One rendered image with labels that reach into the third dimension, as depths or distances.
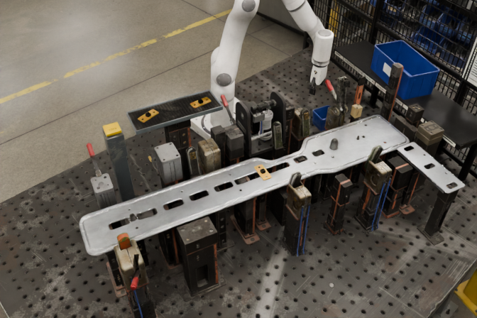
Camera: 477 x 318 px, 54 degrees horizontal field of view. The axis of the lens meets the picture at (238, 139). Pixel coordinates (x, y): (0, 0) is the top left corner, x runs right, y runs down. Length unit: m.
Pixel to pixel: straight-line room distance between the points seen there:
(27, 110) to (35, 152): 0.57
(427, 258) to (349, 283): 0.36
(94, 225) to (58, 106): 2.48
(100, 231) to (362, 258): 1.04
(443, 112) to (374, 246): 0.69
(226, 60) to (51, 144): 1.97
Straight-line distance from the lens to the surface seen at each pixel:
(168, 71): 4.36
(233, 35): 2.11
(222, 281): 1.89
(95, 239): 1.70
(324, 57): 2.24
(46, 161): 3.63
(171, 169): 1.79
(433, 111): 2.28
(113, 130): 1.86
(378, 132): 2.12
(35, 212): 2.29
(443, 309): 2.79
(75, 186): 2.34
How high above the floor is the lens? 2.30
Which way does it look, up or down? 41 degrees down
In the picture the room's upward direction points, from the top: straight up
